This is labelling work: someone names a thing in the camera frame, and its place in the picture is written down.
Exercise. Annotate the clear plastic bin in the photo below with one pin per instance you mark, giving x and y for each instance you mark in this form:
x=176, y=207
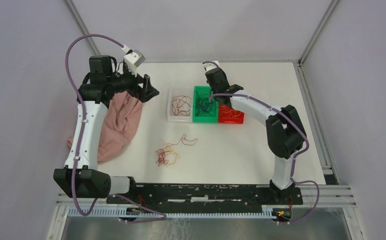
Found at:
x=179, y=104

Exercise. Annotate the pink cloth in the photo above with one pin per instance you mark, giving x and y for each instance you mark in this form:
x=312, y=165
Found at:
x=103, y=131

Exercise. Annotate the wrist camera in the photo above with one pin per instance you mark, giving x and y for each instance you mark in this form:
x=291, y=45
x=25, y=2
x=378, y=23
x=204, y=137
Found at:
x=210, y=65
x=133, y=59

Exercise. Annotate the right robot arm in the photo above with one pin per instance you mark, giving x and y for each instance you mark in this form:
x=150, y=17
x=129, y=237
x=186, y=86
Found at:
x=286, y=136

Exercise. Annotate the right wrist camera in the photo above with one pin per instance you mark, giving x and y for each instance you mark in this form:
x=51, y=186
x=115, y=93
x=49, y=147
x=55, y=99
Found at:
x=210, y=65

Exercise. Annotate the red plastic bin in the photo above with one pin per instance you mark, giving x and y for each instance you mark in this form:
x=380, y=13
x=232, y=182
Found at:
x=228, y=115

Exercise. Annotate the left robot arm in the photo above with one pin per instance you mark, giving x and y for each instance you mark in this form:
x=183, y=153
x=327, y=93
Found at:
x=79, y=177

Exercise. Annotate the green plastic bin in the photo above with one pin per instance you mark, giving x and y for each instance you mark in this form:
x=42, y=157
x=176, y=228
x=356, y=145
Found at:
x=203, y=110

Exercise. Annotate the white cable duct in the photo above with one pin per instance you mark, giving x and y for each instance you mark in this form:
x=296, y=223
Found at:
x=123, y=212

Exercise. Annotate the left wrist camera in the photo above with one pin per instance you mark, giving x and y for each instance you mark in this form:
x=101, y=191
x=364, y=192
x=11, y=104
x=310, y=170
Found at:
x=133, y=59

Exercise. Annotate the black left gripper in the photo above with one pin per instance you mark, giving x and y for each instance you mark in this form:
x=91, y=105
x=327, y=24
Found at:
x=138, y=91

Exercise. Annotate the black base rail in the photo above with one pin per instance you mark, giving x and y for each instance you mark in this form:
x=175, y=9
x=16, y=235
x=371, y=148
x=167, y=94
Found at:
x=176, y=198

